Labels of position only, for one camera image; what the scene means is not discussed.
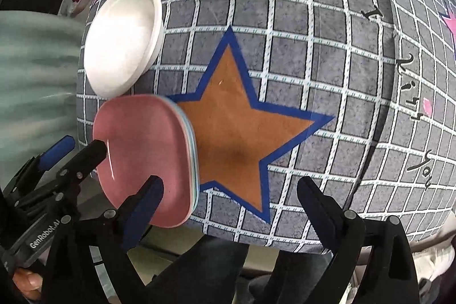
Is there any pink square plate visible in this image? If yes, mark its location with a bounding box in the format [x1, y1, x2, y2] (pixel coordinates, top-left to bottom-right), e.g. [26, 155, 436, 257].
[93, 95, 200, 228]

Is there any white paper bowl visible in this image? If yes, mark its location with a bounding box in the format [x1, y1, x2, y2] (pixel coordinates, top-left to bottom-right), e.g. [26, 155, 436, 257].
[84, 0, 165, 99]

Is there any person's left hand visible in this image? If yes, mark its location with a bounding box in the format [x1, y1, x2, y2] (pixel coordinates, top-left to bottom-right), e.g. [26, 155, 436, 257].
[13, 268, 42, 301]

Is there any pale green curtain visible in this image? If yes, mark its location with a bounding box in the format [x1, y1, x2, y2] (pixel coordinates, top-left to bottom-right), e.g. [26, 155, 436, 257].
[1, 11, 84, 187]

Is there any grey checked tablecloth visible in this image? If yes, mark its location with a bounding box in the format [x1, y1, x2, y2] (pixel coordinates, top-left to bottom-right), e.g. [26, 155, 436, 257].
[75, 0, 456, 255]

